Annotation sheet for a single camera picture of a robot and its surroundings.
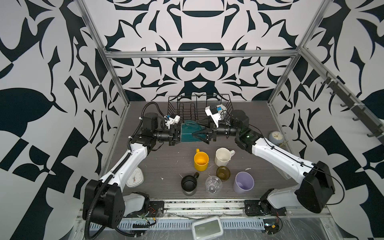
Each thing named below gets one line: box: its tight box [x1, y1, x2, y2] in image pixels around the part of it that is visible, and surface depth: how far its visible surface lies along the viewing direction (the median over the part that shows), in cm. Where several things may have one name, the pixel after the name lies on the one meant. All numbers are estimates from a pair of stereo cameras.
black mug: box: [181, 172, 200, 192], surface depth 82 cm
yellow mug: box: [193, 148, 210, 172], surface depth 87 cm
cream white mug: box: [214, 147, 236, 167], surface depth 85 cm
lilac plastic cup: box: [233, 171, 255, 194], surface depth 75 cm
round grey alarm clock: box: [268, 131, 285, 145], surface depth 98 cm
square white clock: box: [126, 167, 145, 188], surface depth 83 cm
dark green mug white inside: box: [180, 120, 207, 142], surface depth 64 cm
